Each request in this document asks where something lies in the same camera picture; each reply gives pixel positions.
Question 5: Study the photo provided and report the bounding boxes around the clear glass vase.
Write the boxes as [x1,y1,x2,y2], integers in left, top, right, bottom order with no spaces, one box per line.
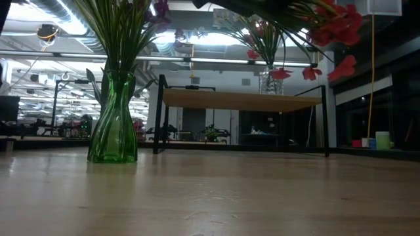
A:
[259,67,285,96]

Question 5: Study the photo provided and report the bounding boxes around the red artificial flower bunch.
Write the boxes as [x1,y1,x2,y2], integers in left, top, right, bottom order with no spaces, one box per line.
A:
[244,19,283,68]

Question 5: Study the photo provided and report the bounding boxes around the green glass vase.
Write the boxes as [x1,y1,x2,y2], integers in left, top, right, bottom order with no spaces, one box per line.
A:
[87,70,138,164]

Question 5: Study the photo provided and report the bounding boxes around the white artificial flower bunch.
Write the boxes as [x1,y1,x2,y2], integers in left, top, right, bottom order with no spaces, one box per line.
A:
[193,8,273,66]

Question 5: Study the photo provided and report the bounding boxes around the blue artificial flower bunch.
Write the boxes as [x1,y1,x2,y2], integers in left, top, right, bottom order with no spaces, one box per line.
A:
[73,0,148,79]

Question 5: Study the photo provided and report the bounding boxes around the orange-red artificial flower bunch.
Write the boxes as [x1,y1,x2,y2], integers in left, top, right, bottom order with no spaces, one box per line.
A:
[192,0,365,83]

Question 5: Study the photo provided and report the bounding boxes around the wooden shelf with black legs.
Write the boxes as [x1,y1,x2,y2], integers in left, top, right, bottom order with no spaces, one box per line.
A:
[152,74,331,158]

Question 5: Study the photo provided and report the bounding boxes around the black background table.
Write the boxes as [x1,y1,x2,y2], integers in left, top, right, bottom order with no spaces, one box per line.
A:
[239,126,283,147]

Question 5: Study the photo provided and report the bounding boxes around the long ceiling light bar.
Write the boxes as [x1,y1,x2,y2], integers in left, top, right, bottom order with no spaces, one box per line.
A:
[0,49,318,69]

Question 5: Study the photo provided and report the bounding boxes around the red background equipment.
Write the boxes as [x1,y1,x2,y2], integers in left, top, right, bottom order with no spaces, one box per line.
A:
[133,119,146,142]

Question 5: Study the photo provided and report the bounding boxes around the green plant in white pot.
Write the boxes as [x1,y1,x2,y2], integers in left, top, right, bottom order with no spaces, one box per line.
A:
[85,60,157,109]

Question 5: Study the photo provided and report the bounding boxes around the background robot workstation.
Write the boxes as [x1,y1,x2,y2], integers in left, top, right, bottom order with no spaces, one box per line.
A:
[19,113,93,138]

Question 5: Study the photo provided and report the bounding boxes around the light green cylinder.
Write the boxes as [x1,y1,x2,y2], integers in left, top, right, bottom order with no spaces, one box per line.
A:
[375,130,391,151]

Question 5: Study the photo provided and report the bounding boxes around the black ceiling device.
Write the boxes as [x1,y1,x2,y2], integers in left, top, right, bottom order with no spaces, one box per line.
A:
[35,23,60,43]

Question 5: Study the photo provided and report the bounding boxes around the black monitor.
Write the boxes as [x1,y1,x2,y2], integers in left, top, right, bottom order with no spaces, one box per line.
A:
[0,95,21,123]

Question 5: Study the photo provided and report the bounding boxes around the black aluminium table frame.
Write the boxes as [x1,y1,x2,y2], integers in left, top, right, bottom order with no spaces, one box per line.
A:
[12,139,420,162]

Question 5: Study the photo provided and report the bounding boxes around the black background rig frame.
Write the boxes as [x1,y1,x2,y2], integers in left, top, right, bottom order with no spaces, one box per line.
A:
[51,78,99,137]

